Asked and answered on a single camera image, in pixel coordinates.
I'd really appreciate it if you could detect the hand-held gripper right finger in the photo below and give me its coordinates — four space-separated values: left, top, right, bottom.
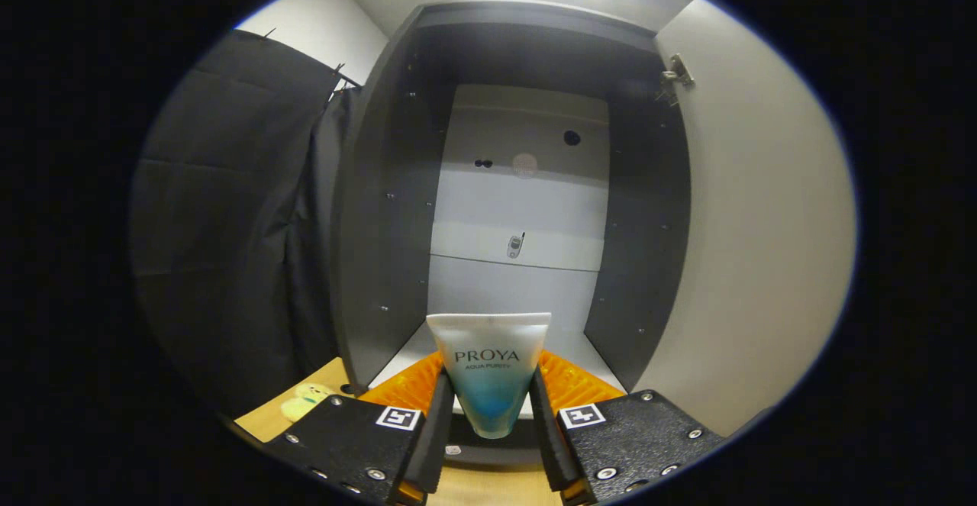
529 348 726 506

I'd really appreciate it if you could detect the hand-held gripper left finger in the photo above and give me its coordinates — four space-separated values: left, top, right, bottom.
263 350 456 506

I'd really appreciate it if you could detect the white blue cosmetic tube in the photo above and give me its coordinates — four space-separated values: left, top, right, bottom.
426 312 552 440

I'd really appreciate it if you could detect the dark grey cabinet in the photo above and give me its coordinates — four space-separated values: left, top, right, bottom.
330 0 694 469

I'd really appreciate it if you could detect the black backdrop cloth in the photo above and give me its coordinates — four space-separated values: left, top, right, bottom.
130 29 360 419

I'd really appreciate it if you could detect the metal door hinge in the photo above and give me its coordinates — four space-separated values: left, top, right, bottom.
655 53 695 106

